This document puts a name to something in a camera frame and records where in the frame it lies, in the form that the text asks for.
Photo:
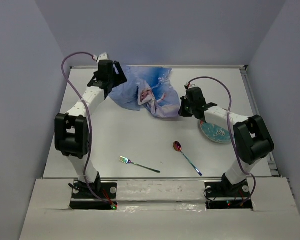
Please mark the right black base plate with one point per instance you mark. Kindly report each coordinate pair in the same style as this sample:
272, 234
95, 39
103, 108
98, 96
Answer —
219, 199

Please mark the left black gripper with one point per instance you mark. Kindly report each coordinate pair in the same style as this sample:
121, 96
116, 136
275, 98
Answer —
119, 77

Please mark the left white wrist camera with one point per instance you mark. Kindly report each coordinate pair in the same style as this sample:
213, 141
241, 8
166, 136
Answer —
103, 56

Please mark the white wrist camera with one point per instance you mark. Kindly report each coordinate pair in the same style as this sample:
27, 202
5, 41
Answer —
189, 85
103, 56

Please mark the silver front table rail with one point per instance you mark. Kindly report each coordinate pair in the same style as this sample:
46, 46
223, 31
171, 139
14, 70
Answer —
158, 178

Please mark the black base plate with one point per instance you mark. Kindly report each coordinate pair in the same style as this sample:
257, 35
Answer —
83, 199
219, 199

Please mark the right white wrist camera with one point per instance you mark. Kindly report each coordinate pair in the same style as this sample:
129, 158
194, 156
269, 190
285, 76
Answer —
189, 85

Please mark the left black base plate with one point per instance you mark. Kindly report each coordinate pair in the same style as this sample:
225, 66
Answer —
83, 199

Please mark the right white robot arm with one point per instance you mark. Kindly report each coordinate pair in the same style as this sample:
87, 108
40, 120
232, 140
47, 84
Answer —
249, 135

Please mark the blue princess print cloth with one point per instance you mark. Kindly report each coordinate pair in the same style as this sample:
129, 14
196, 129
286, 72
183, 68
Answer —
150, 88

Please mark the iridescent fork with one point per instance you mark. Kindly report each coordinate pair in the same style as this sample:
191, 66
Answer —
127, 161

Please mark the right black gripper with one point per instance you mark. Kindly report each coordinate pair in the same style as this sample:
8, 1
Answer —
182, 111

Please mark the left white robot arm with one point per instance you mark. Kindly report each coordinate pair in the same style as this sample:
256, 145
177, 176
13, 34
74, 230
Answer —
73, 129

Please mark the red and blue plate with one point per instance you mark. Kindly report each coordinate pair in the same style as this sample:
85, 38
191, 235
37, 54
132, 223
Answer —
215, 133

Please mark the iridescent spoon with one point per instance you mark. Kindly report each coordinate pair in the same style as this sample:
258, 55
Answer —
177, 147

